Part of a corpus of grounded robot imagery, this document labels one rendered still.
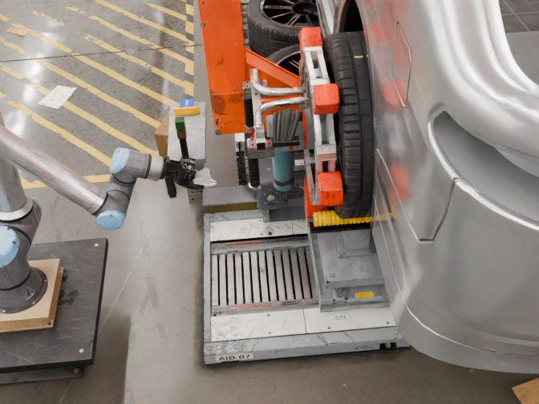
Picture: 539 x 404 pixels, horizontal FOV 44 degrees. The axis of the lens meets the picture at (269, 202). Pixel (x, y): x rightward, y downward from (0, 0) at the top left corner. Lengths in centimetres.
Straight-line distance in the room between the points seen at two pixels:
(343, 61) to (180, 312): 135
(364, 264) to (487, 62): 160
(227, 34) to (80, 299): 117
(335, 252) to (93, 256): 101
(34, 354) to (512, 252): 177
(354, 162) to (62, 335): 126
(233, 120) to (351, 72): 88
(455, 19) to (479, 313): 64
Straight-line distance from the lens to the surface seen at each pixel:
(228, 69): 274
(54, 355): 257
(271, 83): 281
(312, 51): 231
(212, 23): 263
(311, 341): 270
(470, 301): 155
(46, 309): 262
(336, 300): 272
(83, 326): 261
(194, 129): 310
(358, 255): 279
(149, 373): 279
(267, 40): 374
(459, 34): 137
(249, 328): 275
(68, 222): 345
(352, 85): 211
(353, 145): 209
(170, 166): 235
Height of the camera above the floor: 233
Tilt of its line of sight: 44 degrees down
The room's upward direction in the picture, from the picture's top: 4 degrees counter-clockwise
